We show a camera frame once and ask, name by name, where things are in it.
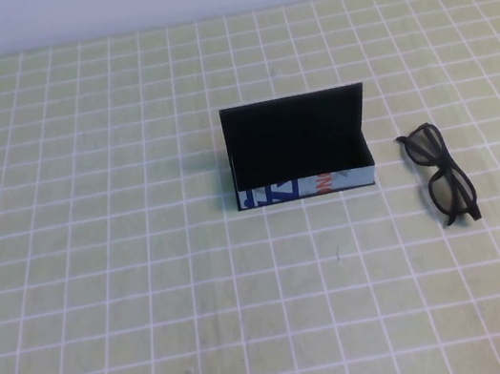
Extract green checked tablecloth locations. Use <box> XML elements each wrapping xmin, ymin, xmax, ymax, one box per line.
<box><xmin>0</xmin><ymin>0</ymin><xmax>500</xmax><ymax>374</ymax></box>

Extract black frame glasses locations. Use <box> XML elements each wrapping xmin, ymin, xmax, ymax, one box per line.
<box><xmin>392</xmin><ymin>115</ymin><xmax>487</xmax><ymax>236</ymax></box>

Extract black glasses case printed front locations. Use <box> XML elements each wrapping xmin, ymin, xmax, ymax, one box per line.
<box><xmin>217</xmin><ymin>81</ymin><xmax>383</xmax><ymax>214</ymax></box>

